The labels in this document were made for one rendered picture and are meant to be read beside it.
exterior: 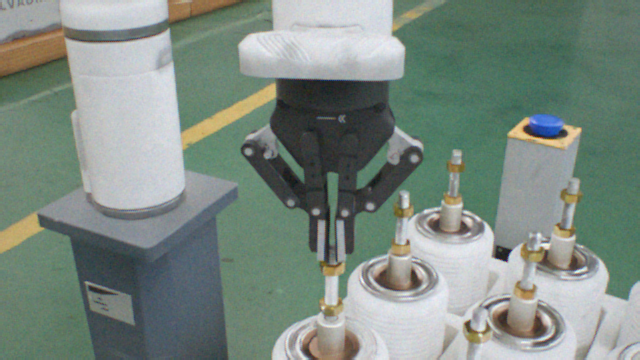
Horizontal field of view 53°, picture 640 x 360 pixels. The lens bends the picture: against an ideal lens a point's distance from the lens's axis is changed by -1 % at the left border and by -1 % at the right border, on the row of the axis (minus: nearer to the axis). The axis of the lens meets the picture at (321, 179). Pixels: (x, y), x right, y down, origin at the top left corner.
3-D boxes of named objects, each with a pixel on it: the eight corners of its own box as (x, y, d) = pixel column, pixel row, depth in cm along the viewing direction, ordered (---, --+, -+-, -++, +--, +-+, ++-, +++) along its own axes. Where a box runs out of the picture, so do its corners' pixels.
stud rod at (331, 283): (323, 328, 51) (324, 249, 48) (326, 321, 52) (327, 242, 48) (335, 330, 51) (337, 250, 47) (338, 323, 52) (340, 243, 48)
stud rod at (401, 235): (405, 266, 60) (410, 195, 56) (394, 266, 60) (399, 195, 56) (404, 260, 61) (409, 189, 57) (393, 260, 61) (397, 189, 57)
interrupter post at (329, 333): (333, 363, 51) (333, 331, 49) (310, 350, 52) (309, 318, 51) (351, 348, 53) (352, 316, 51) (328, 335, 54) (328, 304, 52)
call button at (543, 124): (523, 136, 77) (525, 120, 76) (533, 126, 80) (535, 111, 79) (556, 143, 75) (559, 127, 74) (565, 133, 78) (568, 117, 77)
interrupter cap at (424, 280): (455, 284, 60) (455, 278, 60) (397, 316, 56) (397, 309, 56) (399, 250, 66) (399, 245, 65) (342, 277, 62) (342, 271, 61)
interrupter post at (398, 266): (416, 282, 61) (418, 252, 59) (398, 291, 59) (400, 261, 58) (398, 270, 63) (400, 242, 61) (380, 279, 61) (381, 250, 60)
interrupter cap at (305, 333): (338, 397, 48) (338, 391, 47) (265, 353, 52) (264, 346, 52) (395, 345, 53) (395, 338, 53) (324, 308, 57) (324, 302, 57)
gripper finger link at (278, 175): (256, 125, 46) (313, 181, 47) (239, 141, 46) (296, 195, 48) (247, 140, 43) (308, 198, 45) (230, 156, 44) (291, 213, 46)
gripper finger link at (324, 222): (330, 205, 48) (329, 247, 49) (321, 204, 48) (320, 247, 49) (327, 220, 46) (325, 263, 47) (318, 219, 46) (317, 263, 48)
